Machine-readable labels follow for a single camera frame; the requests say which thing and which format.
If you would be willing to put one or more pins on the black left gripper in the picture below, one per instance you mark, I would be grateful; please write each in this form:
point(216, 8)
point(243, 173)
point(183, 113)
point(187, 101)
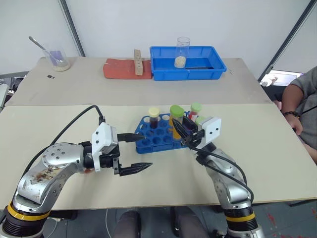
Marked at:
point(109, 161)

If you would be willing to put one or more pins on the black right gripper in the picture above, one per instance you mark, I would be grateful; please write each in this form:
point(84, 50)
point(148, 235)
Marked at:
point(194, 138)

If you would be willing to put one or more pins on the green-capped yellow tube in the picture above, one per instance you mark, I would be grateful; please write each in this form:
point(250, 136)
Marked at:
point(176, 111)

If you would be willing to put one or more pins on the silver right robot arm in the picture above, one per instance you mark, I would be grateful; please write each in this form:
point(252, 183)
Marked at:
point(230, 183)

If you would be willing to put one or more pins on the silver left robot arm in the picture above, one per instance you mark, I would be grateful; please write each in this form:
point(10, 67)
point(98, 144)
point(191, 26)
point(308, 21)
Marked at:
point(49, 173)

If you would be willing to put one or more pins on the blue test tube rack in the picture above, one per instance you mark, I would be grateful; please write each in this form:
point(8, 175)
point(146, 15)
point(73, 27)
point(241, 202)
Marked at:
point(153, 138)

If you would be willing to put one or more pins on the person's bare hand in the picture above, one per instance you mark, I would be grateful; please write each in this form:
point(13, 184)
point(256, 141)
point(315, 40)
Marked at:
point(297, 125)

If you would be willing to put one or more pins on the pale green-capped tube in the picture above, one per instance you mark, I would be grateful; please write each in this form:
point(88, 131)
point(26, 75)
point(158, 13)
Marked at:
point(199, 120)

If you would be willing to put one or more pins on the green-capped red tube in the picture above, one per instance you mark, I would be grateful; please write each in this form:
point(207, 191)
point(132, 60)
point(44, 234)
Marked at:
point(195, 109)

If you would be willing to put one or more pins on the yellow-capped dark red tube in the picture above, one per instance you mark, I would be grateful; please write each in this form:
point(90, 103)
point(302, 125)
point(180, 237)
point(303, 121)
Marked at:
point(153, 119)

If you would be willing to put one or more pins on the blue plastic bin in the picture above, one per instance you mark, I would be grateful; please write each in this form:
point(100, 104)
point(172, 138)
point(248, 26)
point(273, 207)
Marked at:
point(163, 69)

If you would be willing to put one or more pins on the clear beaker with grains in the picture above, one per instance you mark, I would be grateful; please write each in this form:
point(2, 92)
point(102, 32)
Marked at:
point(180, 59)

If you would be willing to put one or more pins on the dark rounded shape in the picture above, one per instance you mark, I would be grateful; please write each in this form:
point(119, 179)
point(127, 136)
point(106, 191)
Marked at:
point(127, 224)

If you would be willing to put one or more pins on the wooden block with holes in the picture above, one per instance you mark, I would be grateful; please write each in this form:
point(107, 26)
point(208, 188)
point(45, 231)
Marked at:
point(138, 62)

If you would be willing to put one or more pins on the red flat sponge pad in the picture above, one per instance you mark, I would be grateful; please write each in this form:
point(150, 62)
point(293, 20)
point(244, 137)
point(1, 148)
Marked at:
point(119, 69)

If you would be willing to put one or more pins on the small black clip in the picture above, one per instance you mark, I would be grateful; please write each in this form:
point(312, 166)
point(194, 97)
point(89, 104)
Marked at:
point(51, 76)

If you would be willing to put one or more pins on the person in grey clothes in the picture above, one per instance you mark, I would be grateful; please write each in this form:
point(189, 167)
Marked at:
point(307, 99)

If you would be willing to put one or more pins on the metal spoon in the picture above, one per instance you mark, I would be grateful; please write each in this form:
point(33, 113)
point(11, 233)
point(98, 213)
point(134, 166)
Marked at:
point(39, 45)

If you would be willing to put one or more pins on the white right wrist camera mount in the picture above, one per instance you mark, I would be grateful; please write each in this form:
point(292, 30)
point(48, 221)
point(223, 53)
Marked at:
point(213, 130)

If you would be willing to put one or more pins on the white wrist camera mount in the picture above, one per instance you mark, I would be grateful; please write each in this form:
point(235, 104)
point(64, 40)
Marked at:
point(102, 135)
point(213, 130)

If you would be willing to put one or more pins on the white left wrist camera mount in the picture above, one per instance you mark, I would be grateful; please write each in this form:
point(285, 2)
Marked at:
point(102, 135)

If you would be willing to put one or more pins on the grey metal frame pole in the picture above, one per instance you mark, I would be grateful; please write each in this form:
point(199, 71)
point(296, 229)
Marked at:
point(287, 37)
point(73, 27)

